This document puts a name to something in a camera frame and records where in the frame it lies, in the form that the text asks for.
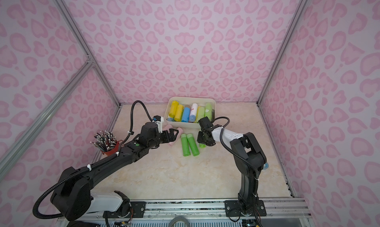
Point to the white plastic storage box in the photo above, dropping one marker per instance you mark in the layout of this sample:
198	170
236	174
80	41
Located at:
189	101

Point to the bundle of pens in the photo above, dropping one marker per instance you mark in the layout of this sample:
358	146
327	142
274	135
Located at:
105	141

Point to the pink trash bag roll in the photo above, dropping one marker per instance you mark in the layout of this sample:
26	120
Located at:
177	133
168	128

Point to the blue trash bag roll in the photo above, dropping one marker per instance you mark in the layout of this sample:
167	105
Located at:
186	114

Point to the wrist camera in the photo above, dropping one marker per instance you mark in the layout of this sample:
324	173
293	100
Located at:
159	121
206	125

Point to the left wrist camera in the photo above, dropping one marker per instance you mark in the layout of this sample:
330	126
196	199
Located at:
159	121

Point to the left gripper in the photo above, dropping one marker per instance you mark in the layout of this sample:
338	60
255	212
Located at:
166	135

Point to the green trash bag roll left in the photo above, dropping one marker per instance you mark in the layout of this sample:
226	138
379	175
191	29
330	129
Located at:
185	145

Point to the pink trash bag roll right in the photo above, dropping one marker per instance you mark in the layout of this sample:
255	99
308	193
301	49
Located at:
177	133

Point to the white roll with blue end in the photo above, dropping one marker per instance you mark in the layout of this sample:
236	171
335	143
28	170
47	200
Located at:
193	113

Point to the green trash bag roll right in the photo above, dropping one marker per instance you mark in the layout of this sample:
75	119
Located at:
193	145

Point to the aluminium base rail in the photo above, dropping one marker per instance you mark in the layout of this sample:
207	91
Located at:
272	212

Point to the large yellow roll front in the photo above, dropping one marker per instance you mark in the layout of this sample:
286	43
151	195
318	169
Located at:
197	114

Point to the red pen holder cup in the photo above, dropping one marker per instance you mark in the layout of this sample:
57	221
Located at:
113	150

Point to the green trash bag roll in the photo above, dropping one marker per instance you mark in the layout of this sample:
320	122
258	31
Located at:
193	145
185	145

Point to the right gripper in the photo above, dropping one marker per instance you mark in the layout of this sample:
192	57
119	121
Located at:
205	134

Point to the light green roll front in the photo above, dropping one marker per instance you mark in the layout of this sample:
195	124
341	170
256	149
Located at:
201	113

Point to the pink trash bag roll left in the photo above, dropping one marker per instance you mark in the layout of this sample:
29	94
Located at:
168	128

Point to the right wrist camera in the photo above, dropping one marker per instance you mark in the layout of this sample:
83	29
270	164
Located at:
206	125

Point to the yellow trash bag roll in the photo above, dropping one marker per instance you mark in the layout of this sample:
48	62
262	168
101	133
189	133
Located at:
173	109
179	113

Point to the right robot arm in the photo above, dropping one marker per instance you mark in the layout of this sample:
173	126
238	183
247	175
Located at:
249	159

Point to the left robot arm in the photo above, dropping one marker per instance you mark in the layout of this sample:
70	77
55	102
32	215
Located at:
73	197

